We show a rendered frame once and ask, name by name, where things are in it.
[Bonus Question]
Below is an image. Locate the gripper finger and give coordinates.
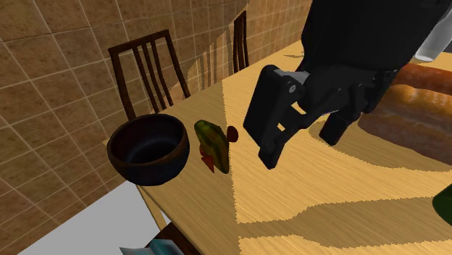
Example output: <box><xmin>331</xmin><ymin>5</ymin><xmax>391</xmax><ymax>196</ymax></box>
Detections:
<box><xmin>243</xmin><ymin>64</ymin><xmax>335</xmax><ymax>171</ymax></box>

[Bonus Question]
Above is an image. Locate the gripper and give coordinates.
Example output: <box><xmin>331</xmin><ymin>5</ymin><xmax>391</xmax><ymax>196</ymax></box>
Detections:
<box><xmin>296</xmin><ymin>0</ymin><xmax>452</xmax><ymax>147</ymax></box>

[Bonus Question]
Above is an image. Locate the small dark red round piece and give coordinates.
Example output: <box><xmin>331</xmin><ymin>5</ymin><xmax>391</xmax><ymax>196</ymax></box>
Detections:
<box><xmin>226</xmin><ymin>125</ymin><xmax>240</xmax><ymax>143</ymax></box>

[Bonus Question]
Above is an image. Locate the light wooden table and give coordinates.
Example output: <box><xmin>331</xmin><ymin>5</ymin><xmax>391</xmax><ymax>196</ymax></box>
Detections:
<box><xmin>102</xmin><ymin>38</ymin><xmax>452</xmax><ymax>255</ymax></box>

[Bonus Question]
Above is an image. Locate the watermelon slice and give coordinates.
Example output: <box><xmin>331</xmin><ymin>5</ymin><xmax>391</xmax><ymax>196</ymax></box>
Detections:
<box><xmin>193</xmin><ymin>120</ymin><xmax>232</xmax><ymax>175</ymax></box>

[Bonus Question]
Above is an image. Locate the dark wooden slat-back chair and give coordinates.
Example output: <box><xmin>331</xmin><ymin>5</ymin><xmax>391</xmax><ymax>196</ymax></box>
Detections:
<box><xmin>107</xmin><ymin>29</ymin><xmax>192</xmax><ymax>122</ymax></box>
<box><xmin>232</xmin><ymin>9</ymin><xmax>250</xmax><ymax>75</ymax></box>

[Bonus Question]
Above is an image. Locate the light brown bread loaf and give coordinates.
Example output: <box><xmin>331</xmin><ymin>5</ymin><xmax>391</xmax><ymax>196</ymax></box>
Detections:
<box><xmin>357</xmin><ymin>83</ymin><xmax>452</xmax><ymax>165</ymax></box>

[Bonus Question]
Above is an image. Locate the reddish brown bread loaf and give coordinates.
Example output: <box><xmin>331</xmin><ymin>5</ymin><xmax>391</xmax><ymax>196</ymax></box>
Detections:
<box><xmin>390</xmin><ymin>62</ymin><xmax>452</xmax><ymax>97</ymax></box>

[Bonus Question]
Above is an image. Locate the dark brown bowl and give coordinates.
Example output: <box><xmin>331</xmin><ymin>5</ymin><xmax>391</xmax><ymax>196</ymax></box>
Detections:
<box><xmin>106</xmin><ymin>113</ymin><xmax>191</xmax><ymax>188</ymax></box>

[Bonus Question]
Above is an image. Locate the dark green round thing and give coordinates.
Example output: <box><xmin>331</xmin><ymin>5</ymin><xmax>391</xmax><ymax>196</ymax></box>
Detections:
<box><xmin>431</xmin><ymin>183</ymin><xmax>452</xmax><ymax>227</ymax></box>

